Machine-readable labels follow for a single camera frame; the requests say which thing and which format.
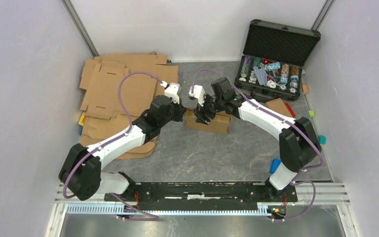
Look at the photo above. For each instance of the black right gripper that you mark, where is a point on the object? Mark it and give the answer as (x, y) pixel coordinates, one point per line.
(201, 117)

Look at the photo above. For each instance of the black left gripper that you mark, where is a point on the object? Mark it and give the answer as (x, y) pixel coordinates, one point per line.
(180, 110)

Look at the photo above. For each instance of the brown cardboard box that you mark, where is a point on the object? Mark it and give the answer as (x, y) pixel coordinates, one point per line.
(220, 124)
(277, 105)

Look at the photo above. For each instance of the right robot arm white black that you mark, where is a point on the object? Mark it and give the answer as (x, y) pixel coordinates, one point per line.
(298, 141)

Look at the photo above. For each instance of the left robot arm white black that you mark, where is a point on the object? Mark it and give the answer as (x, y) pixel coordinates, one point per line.
(81, 172)

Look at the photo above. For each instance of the stack of flat cardboard sheets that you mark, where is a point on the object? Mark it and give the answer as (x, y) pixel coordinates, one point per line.
(117, 89)

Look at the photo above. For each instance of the black poker chip case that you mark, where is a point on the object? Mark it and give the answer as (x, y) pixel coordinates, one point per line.
(272, 59)

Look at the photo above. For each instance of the blue block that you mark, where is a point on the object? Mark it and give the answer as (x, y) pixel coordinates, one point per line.
(274, 165)

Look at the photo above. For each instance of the red flat block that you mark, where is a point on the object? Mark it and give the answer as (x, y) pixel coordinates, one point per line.
(290, 111)

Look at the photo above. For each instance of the colourful blocks under cardboard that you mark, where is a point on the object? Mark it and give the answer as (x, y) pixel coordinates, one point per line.
(81, 123)

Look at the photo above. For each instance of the small wooden block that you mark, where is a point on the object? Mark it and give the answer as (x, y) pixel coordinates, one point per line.
(305, 89)

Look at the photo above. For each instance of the teal cube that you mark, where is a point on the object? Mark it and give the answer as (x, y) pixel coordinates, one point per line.
(322, 139)

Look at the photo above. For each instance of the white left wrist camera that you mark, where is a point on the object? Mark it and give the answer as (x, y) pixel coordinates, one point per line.
(172, 90)

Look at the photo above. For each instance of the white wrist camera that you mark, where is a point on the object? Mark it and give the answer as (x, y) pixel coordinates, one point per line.
(172, 90)
(197, 92)

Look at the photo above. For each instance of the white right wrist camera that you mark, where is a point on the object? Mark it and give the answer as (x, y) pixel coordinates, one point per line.
(197, 92)

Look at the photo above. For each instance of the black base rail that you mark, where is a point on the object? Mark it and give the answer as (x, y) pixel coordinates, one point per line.
(204, 196)

